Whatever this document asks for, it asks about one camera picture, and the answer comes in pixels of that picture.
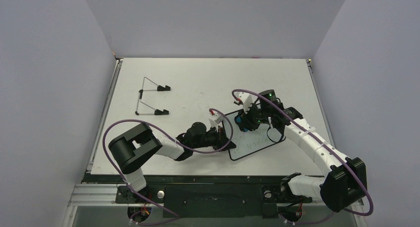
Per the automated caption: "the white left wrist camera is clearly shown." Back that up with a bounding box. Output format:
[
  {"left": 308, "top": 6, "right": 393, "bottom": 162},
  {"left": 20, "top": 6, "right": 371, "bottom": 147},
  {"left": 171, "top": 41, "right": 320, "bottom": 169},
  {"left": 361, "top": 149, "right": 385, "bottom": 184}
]
[{"left": 209, "top": 109, "right": 224, "bottom": 132}]

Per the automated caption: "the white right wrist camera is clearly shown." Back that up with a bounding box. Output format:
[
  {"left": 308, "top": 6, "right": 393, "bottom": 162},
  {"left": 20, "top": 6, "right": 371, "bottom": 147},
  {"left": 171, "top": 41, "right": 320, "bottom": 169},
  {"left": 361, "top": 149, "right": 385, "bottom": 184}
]
[{"left": 233, "top": 92, "right": 253, "bottom": 114}]

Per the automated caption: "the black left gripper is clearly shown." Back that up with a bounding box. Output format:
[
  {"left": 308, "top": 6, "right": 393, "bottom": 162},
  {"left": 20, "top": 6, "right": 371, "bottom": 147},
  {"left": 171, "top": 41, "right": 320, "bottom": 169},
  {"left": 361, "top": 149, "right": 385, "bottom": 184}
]
[{"left": 192, "top": 126, "right": 236, "bottom": 152}]

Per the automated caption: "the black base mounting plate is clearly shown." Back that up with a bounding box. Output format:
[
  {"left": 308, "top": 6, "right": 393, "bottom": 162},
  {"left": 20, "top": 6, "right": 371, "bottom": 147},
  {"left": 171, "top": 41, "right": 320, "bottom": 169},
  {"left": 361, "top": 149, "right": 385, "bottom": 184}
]
[{"left": 82, "top": 174, "right": 332, "bottom": 220}]

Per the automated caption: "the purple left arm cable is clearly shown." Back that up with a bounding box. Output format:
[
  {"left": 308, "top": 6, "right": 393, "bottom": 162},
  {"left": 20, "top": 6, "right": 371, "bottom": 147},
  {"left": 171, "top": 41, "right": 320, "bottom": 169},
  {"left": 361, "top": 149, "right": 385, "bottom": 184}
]
[{"left": 102, "top": 108, "right": 234, "bottom": 226}]

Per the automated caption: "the black framed small whiteboard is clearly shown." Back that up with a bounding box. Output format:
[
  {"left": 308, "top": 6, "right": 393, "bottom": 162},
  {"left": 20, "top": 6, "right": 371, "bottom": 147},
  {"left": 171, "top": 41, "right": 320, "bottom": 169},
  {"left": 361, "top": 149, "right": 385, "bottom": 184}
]
[{"left": 222, "top": 111, "right": 285, "bottom": 161}]

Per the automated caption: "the wire whiteboard stand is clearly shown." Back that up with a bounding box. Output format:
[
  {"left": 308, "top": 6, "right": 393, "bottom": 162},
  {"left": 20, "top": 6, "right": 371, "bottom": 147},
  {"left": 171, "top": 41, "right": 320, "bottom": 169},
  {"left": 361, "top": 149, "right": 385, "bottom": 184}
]
[{"left": 134, "top": 76, "right": 171, "bottom": 116}]

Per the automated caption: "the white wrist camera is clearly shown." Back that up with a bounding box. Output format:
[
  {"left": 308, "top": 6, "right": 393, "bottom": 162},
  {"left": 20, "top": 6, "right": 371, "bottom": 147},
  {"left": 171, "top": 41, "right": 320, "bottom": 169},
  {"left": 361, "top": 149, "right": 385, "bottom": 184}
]
[
  {"left": 233, "top": 92, "right": 253, "bottom": 114},
  {"left": 209, "top": 109, "right": 224, "bottom": 132}
]

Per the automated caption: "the aluminium frame rail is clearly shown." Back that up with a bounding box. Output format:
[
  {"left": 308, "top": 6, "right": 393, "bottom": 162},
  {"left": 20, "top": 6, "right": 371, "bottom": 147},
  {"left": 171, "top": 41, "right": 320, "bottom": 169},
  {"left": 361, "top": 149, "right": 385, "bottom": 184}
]
[{"left": 86, "top": 58, "right": 124, "bottom": 173}]

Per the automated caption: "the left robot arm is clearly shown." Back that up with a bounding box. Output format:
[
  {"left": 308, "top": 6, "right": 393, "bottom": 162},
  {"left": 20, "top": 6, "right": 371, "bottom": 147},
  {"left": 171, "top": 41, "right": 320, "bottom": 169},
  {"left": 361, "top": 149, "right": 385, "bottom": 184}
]
[{"left": 108, "top": 122, "right": 236, "bottom": 202}]

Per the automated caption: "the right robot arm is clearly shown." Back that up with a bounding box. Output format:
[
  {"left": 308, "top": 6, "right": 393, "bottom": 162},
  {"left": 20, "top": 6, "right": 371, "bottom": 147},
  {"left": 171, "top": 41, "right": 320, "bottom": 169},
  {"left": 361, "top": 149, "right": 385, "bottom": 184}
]
[{"left": 232, "top": 89, "right": 372, "bottom": 213}]

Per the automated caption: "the blue whiteboard eraser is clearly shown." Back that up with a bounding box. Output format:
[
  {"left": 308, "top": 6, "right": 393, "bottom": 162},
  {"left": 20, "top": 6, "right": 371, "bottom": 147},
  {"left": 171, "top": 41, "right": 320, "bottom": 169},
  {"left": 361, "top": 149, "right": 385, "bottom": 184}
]
[{"left": 234, "top": 115, "right": 250, "bottom": 132}]

